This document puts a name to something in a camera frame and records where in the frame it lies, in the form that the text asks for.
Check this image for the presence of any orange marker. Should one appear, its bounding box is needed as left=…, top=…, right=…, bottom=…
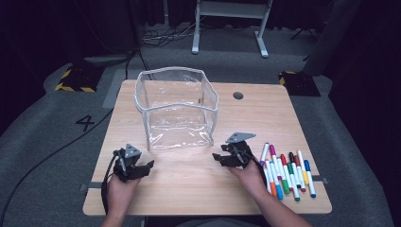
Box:
left=264, top=159, right=278, bottom=199

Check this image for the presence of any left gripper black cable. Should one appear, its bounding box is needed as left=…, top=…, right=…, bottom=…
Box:
left=100, top=149, right=122, bottom=216

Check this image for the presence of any bundle of floor cables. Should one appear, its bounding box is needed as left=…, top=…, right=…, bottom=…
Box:
left=141, top=18, right=206, bottom=48

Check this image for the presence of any clear plastic bag white trim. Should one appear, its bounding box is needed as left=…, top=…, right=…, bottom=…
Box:
left=133, top=65, right=220, bottom=151

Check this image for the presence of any light blue marker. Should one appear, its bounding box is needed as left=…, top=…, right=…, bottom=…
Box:
left=269, top=160, right=285, bottom=201

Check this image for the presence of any grey stand base plate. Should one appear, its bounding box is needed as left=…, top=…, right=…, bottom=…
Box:
left=83, top=53, right=136, bottom=67

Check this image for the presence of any grey floor strip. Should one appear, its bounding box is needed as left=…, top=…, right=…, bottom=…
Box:
left=102, top=69, right=143, bottom=110

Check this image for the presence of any dark green marker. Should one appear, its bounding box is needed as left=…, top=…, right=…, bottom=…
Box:
left=287, top=162, right=301, bottom=202

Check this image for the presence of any black tripod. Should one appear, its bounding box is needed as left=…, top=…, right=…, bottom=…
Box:
left=289, top=26, right=320, bottom=42

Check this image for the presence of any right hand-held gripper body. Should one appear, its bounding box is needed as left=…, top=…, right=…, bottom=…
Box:
left=225, top=131, right=257, bottom=168

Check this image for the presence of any long black floor cable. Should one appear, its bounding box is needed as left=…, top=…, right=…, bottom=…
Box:
left=0, top=107, right=115, bottom=226

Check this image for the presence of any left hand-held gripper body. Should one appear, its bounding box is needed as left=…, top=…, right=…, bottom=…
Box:
left=112, top=143, right=143, bottom=183

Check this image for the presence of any purple marker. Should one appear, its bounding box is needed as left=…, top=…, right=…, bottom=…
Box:
left=258, top=141, right=271, bottom=167

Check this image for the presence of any dark red marker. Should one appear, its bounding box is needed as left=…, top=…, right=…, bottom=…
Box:
left=293, top=154, right=307, bottom=193

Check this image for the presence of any short black floor cable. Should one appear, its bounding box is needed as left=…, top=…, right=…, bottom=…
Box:
left=124, top=46, right=155, bottom=81

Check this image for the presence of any grey curtain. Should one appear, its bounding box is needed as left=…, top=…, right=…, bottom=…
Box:
left=302, top=0, right=362, bottom=78

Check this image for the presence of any white metal stand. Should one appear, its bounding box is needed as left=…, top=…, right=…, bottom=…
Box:
left=191, top=0, right=274, bottom=59

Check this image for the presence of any person's right hand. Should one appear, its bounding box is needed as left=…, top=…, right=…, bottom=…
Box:
left=226, top=158, right=270, bottom=200

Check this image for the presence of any yellow marker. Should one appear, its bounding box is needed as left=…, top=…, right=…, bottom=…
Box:
left=297, top=149, right=310, bottom=186

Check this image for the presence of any black yellow striped base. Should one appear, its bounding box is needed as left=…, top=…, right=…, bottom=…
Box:
left=54, top=64, right=105, bottom=94
left=278, top=70, right=322, bottom=97

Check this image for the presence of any magenta marker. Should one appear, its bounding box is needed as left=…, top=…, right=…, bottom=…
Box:
left=269, top=144, right=283, bottom=181

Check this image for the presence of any person's left hand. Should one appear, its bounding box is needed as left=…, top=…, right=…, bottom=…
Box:
left=104, top=173, right=142, bottom=216

